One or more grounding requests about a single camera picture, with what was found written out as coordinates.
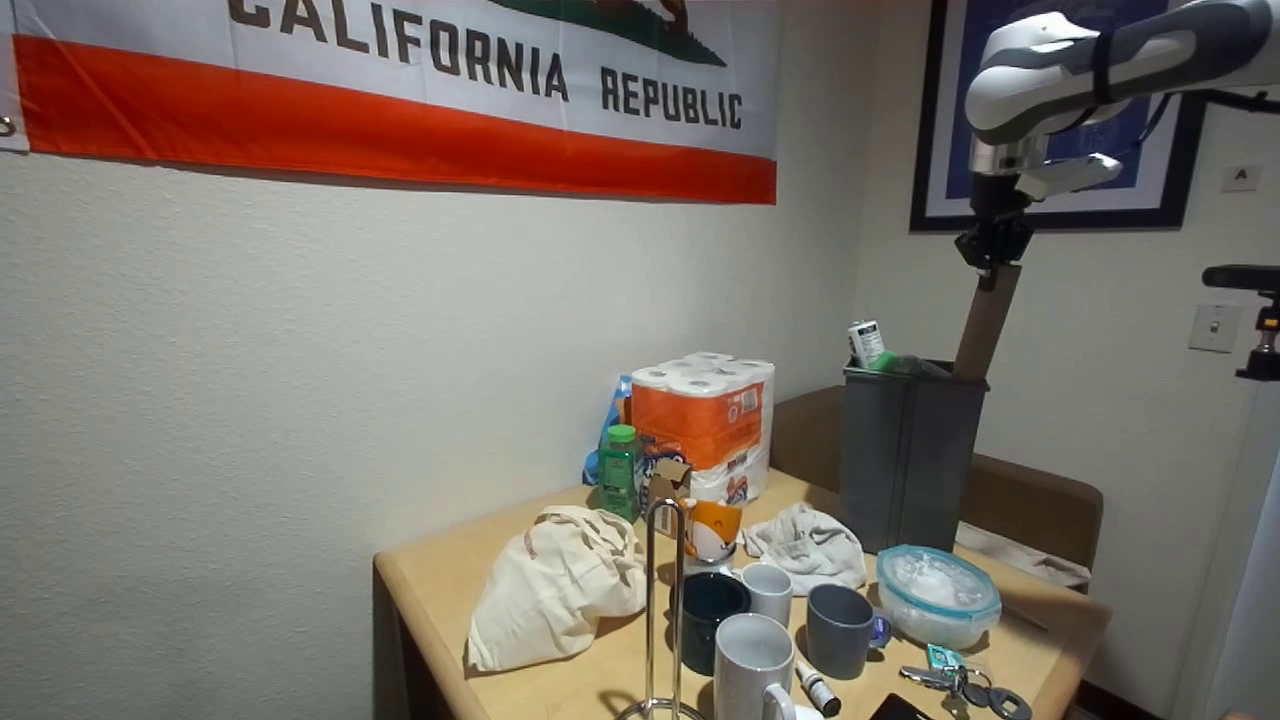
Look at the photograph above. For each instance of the green bottle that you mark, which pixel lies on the green bottle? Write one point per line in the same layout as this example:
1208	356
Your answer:
619	475

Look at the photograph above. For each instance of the black phone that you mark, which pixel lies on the black phone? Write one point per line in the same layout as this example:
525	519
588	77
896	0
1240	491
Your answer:
898	709

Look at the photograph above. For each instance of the silver paper roll holder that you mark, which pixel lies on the silver paper roll holder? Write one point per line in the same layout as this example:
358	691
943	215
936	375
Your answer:
650	600

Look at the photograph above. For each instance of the grey crumpled cloth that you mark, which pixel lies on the grey crumpled cloth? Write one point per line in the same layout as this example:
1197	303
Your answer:
805	550

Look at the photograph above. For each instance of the brown armchair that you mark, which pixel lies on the brown armchair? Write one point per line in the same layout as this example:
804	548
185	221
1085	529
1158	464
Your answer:
1030	505

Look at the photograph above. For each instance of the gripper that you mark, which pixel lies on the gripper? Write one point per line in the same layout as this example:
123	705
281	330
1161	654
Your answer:
999	205

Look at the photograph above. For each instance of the plastic container with blue lid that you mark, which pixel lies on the plastic container with blue lid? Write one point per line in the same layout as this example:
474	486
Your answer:
935	595

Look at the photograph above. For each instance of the orange fox mug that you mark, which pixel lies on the orange fox mug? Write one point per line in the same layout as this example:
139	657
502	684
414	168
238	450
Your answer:
713	530

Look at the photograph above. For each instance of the large white mug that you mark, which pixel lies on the large white mug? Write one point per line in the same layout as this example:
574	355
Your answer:
750	675

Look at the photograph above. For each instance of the framed blue picture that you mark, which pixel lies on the framed blue picture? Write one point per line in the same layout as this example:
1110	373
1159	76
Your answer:
935	150

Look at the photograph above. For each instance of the small wall sign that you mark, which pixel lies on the small wall sign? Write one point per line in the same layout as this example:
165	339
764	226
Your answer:
1241	177

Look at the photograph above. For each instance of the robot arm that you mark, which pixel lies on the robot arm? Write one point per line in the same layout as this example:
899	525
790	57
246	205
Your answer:
1050	60

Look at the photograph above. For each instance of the small white mug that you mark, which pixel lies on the small white mug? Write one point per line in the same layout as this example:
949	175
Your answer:
770	597

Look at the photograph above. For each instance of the white can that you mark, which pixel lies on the white can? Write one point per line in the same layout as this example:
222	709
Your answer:
866	344

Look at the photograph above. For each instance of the bunch of keys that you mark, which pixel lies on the bunch of keys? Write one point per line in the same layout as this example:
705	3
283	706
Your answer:
960	682

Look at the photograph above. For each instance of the dark teal mug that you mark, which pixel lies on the dark teal mug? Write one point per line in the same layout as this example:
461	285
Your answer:
705	625

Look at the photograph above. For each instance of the cardboard paper roll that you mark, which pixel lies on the cardboard paper roll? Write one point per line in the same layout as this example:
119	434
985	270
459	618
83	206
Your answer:
985	325

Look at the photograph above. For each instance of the white lip balm tube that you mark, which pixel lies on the white lip balm tube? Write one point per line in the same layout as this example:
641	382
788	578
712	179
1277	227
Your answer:
818	689

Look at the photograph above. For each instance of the green wrapper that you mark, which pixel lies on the green wrapper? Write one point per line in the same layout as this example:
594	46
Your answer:
905	365

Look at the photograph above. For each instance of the white and red flag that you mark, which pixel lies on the white and red flag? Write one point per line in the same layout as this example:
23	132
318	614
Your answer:
400	90

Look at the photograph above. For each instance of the grey mug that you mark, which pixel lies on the grey mug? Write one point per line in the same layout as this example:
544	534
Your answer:
838	635

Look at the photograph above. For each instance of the beige cloth bag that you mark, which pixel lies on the beige cloth bag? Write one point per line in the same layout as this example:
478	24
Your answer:
550	590

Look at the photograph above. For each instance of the pack of paper towel rolls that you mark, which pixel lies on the pack of paper towel rolls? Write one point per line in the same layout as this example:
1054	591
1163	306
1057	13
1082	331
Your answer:
700	425

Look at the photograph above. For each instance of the grey trash bin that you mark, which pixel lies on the grey trash bin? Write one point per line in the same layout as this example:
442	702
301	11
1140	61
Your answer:
905	455

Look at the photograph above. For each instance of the wall switch plate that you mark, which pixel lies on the wall switch plate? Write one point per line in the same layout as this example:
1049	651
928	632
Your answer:
1215	328

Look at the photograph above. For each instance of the small cardboard box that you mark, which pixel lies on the small cardboard box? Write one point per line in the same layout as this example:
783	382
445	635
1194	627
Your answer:
665	490

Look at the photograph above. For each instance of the camera on mount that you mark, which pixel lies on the camera on mount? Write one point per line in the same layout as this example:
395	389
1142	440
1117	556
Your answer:
1245	278

